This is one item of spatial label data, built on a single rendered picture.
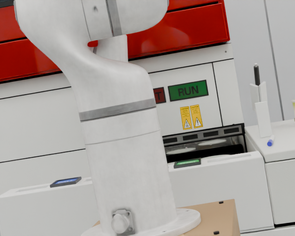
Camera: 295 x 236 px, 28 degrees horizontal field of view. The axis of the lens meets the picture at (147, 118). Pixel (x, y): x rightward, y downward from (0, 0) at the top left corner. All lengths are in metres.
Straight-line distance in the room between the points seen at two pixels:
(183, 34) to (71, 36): 0.90
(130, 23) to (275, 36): 2.44
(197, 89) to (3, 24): 0.62
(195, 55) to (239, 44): 1.50
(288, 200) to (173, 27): 0.74
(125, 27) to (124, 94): 0.10
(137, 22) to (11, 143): 1.08
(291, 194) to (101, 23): 0.53
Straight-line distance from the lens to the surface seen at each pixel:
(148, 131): 0.87
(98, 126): 0.86
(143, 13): 0.88
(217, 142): 1.78
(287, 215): 1.20
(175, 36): 1.74
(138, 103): 0.86
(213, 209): 0.99
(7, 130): 1.89
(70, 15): 0.87
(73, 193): 1.21
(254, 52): 3.28
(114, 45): 1.65
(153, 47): 1.74
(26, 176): 1.89
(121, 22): 0.88
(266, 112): 1.44
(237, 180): 1.17
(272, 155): 1.18
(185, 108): 1.78
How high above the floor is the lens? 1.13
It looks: 3 degrees down
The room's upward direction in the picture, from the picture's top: 10 degrees counter-clockwise
